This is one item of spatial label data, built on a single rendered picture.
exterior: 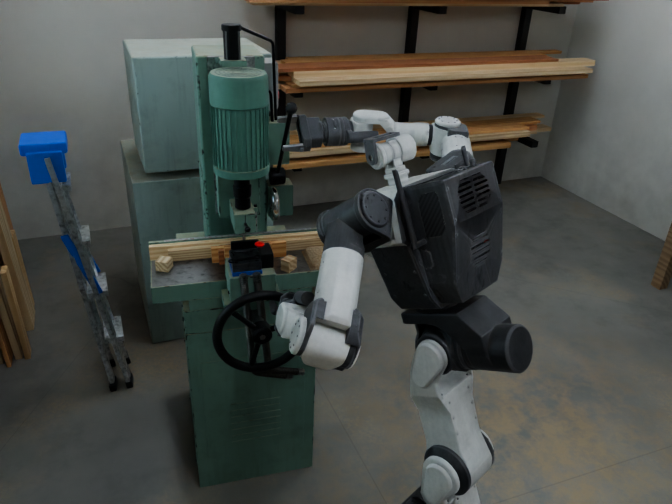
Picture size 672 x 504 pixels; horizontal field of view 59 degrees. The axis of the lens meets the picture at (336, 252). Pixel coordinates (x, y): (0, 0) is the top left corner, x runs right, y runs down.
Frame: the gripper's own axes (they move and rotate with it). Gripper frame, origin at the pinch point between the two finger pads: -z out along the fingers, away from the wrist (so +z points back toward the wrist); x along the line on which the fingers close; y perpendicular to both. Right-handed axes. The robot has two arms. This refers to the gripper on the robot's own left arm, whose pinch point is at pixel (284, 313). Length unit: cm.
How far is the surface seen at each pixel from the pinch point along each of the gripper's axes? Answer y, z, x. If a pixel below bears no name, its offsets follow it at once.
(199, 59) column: 39, -22, 73
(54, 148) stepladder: 84, -69, 42
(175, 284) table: 31.2, -23.3, 2.0
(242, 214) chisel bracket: 15.4, -24.6, 28.0
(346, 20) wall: -43, -224, 202
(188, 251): 29.4, -34.6, 13.3
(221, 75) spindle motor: 31, -3, 63
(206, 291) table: 21.5, -24.5, 1.7
